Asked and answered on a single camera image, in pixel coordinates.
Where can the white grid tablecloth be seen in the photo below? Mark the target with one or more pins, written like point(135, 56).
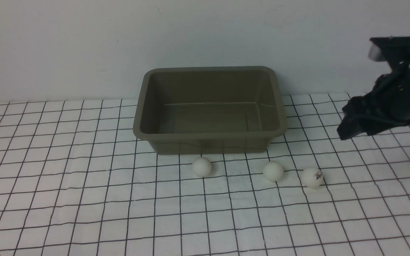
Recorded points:
point(74, 181)

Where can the olive plastic bin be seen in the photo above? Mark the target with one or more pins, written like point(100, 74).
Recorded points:
point(211, 110)

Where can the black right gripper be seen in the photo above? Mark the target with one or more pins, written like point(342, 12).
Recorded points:
point(387, 105)

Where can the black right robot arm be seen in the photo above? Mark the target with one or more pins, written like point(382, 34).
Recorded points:
point(387, 105)

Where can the white ping-pong ball with logo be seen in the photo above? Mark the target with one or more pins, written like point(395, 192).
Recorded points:
point(312, 178)

